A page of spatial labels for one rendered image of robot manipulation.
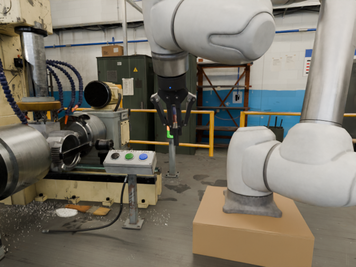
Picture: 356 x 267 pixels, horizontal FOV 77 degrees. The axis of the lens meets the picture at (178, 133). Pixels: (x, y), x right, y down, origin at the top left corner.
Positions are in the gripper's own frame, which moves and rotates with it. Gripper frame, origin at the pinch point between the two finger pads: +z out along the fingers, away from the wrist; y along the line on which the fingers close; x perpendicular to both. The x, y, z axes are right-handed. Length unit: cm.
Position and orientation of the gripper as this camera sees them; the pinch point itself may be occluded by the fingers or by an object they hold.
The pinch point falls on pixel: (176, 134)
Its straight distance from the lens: 69.6
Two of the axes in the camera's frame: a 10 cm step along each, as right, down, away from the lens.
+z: 0.6, 7.9, 6.1
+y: -9.9, -0.2, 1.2
